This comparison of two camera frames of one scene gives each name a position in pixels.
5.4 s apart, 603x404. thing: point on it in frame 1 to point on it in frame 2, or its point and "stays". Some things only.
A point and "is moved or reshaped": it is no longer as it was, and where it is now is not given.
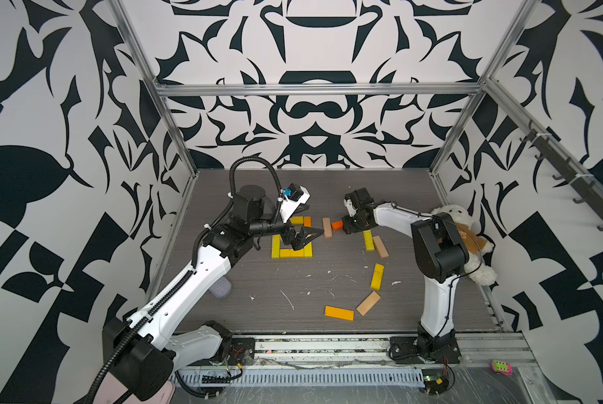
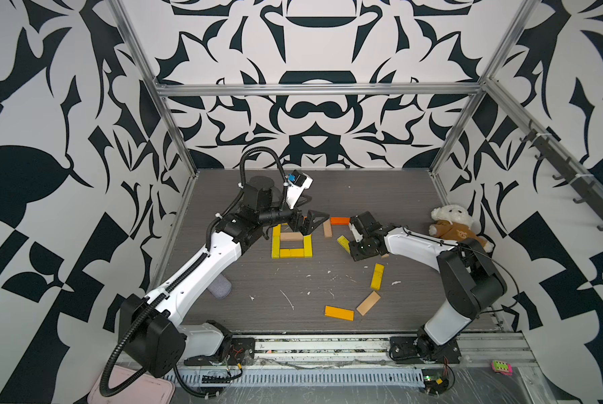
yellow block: (291, 253) stays
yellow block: (275, 249) stays
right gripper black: (347, 227) to (354, 252)
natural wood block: (328, 228) stays
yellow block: (369, 244) is moved or reshaped
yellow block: (308, 250) stays
